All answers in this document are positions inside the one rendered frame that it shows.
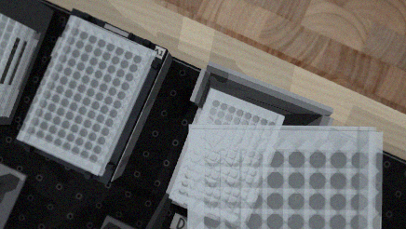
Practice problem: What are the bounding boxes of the black base plate with grid of holes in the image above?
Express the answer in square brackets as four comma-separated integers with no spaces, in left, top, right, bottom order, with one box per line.
[0,0,406,229]

